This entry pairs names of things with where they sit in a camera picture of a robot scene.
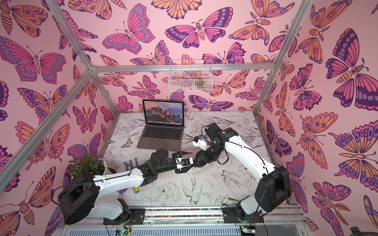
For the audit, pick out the grey laptop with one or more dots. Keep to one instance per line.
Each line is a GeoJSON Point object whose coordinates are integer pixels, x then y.
{"type": "Point", "coordinates": [164, 125]}

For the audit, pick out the aluminium frame post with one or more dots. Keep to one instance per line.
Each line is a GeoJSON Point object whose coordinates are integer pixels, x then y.
{"type": "Point", "coordinates": [296, 23]}
{"type": "Point", "coordinates": [65, 26]}

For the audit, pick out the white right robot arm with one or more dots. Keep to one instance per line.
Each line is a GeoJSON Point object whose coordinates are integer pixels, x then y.
{"type": "Point", "coordinates": [273, 182]}

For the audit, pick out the green potted plant white pot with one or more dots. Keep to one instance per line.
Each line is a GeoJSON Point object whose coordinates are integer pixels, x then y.
{"type": "Point", "coordinates": [90, 164]}

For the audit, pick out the purple garden trowel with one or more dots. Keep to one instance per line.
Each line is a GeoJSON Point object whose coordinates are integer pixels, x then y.
{"type": "Point", "coordinates": [121, 192]}

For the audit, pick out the aluminium frame post right rear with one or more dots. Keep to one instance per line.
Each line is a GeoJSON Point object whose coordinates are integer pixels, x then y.
{"type": "Point", "coordinates": [296, 23]}

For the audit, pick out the aluminium frame top rear bar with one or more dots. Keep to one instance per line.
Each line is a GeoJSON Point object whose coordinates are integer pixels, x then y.
{"type": "Point", "coordinates": [163, 68]}

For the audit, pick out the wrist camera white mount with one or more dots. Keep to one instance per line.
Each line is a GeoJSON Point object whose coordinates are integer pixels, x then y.
{"type": "Point", "coordinates": [200, 142]}
{"type": "Point", "coordinates": [183, 165]}

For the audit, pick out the blue garden hand rake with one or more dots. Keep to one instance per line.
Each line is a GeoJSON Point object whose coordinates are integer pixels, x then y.
{"type": "Point", "coordinates": [131, 164]}

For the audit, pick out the white wire basket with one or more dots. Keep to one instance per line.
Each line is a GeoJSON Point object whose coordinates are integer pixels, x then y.
{"type": "Point", "coordinates": [191, 80]}

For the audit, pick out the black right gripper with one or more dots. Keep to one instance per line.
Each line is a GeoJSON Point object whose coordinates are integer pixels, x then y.
{"type": "Point", "coordinates": [202, 154]}

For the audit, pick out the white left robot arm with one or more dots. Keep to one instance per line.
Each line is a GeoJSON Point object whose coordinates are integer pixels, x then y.
{"type": "Point", "coordinates": [85, 196]}

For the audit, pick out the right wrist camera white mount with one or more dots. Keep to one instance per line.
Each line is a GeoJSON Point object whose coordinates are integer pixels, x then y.
{"type": "Point", "coordinates": [200, 142]}

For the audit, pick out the aluminium frame post left rear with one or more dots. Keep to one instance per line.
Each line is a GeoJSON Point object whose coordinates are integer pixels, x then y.
{"type": "Point", "coordinates": [65, 26]}

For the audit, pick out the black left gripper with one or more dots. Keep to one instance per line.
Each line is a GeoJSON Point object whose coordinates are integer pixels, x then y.
{"type": "Point", "coordinates": [183, 153]}

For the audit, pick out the aluminium frame left diagonal bar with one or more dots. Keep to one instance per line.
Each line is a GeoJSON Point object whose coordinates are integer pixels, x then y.
{"type": "Point", "coordinates": [22, 154]}

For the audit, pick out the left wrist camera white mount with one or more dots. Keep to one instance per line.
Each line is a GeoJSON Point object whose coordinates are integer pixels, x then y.
{"type": "Point", "coordinates": [183, 165]}

